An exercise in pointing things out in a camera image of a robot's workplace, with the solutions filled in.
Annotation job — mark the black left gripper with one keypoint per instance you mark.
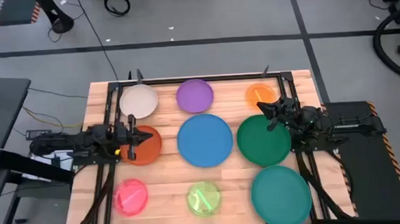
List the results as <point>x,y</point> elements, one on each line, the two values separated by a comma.
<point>132,153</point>

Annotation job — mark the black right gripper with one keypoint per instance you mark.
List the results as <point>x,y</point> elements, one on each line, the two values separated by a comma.
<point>289,109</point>

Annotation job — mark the opaque orange plastic plate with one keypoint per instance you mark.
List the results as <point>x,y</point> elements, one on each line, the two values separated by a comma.
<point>150,152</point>

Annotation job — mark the small translucent orange plate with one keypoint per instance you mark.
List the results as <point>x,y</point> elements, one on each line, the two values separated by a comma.
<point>259,93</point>

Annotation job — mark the white plastic plate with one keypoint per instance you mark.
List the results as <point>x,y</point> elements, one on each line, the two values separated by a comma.
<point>137,99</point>

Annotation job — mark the large green plastic plate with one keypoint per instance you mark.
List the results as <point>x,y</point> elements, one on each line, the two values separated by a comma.
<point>260,146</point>

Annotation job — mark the small translucent pink plate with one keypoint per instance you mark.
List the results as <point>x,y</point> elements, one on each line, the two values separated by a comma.
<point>130,198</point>

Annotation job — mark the purple plastic plate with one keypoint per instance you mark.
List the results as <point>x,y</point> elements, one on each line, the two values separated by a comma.
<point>194,96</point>

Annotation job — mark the small translucent green plate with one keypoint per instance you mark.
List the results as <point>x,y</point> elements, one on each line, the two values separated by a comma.
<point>203,198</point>

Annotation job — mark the large teal plastic plate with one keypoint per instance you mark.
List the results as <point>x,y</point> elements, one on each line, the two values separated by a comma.
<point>281,197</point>

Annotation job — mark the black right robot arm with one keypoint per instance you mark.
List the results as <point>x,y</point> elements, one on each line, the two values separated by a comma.
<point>351,126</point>

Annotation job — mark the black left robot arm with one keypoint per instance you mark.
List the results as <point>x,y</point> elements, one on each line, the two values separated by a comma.
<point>67,141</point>

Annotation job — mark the large blue plastic plate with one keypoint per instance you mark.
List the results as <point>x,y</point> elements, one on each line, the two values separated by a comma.
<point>205,141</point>

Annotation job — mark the white papers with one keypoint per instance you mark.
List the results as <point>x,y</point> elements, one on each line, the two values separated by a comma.
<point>61,155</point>

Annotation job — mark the black power adapter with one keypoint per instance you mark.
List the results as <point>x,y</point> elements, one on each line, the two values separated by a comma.
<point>33,134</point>

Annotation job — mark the black hazard-striped floor mat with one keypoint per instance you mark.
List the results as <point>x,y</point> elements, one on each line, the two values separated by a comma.
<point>368,178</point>

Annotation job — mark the black stand base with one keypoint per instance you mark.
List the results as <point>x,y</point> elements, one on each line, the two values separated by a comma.
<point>60,23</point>

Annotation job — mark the black desk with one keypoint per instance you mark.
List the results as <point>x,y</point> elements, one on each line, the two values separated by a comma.
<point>1,108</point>

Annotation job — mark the small hazard-striped floor mat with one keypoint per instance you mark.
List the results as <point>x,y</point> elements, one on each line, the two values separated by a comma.
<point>14,10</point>

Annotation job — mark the black aluminium table frame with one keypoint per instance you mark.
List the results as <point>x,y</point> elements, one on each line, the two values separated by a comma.
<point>201,79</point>

